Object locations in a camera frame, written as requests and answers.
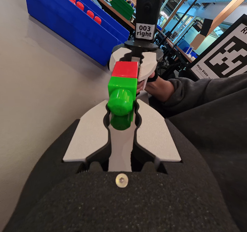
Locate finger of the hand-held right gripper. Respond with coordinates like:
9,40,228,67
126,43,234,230
108,47,133,71
138,51,158,91

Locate person's right hand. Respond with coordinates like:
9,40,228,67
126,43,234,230
145,72,175,102

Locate black white marker sign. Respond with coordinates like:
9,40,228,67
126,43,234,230
190,14,247,80

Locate green two-stud toy block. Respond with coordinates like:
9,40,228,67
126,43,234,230
107,76,138,130

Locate grey desk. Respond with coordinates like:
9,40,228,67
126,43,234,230
0,0,150,232

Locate person's grey sweatshirt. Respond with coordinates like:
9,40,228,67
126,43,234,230
164,87,247,232

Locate person's right forearm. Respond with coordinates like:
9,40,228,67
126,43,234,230
162,72,247,118

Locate green stacked bins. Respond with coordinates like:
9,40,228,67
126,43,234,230
111,0,135,21

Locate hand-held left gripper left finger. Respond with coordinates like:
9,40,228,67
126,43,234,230
63,99,112,171

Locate blue plastic bin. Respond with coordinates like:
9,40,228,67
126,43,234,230
23,0,130,67

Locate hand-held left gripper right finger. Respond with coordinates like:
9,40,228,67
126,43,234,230
132,99,182,171

